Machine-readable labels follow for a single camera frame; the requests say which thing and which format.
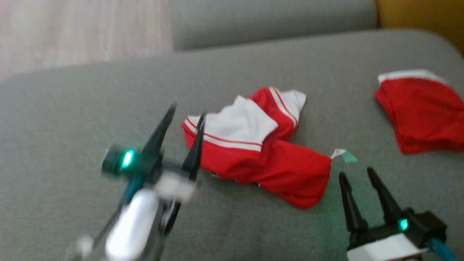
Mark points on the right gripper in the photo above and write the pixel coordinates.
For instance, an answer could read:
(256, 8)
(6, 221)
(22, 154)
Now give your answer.
(384, 246)

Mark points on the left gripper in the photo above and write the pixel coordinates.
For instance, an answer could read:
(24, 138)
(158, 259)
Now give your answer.
(152, 166)

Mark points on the red white basketball jersey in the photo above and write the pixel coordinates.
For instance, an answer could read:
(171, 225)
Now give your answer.
(290, 170)

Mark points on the red shorts with white trim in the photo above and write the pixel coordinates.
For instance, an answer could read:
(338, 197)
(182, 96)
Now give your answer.
(424, 112)

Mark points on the large grey sofa seat cushion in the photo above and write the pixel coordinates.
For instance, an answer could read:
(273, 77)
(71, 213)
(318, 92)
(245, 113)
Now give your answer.
(253, 235)

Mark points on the small grey sofa cushion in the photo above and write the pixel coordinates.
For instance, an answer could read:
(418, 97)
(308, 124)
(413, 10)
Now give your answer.
(272, 21)

